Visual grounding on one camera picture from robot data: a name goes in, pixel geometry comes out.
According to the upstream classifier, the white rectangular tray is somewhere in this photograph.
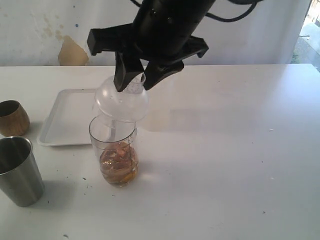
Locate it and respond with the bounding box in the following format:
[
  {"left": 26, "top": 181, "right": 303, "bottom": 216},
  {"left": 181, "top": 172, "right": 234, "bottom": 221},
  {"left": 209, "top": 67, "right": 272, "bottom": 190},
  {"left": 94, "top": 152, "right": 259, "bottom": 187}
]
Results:
[{"left": 37, "top": 88, "right": 96, "bottom": 147}]

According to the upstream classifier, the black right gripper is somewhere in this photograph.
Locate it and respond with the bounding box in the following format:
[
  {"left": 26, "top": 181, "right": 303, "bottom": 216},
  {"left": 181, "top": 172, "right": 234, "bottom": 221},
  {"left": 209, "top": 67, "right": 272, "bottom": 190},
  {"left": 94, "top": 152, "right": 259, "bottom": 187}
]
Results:
[{"left": 87, "top": 16, "right": 209, "bottom": 92}]

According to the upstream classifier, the clear plastic shaker cup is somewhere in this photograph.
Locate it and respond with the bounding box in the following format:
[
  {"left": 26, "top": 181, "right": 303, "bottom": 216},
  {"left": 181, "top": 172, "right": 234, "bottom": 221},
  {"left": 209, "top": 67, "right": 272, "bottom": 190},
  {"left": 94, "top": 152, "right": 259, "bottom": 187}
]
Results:
[{"left": 88, "top": 114, "right": 139, "bottom": 188}]

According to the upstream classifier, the stainless steel cup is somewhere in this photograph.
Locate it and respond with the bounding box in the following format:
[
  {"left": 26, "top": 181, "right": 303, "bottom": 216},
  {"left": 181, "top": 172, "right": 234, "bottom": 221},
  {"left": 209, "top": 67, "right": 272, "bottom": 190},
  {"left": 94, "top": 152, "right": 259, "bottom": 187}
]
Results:
[{"left": 0, "top": 136, "right": 45, "bottom": 207}]

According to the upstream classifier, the brown wooden cup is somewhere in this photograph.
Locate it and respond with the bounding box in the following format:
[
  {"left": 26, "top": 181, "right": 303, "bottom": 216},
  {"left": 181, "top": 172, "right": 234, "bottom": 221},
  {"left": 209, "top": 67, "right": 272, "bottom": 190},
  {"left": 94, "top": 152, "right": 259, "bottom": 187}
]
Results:
[{"left": 0, "top": 100, "right": 30, "bottom": 137}]

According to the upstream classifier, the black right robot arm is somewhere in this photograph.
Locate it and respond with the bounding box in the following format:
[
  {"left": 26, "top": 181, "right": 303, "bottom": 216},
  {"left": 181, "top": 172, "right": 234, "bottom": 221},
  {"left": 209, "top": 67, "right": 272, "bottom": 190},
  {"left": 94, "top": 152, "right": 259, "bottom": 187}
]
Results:
[{"left": 87, "top": 0, "right": 214, "bottom": 92}]

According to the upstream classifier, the translucent plastic container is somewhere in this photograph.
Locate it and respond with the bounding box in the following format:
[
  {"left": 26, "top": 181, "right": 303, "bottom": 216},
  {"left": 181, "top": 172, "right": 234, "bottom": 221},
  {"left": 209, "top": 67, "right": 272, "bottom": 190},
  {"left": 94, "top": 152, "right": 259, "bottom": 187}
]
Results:
[{"left": 137, "top": 77, "right": 174, "bottom": 132}]

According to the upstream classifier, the clear plastic dome lid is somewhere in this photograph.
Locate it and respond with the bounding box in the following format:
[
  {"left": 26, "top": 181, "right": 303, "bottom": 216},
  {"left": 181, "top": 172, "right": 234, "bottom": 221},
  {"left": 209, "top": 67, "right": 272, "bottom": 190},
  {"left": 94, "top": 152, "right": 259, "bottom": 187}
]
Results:
[{"left": 94, "top": 74, "right": 149, "bottom": 123}]

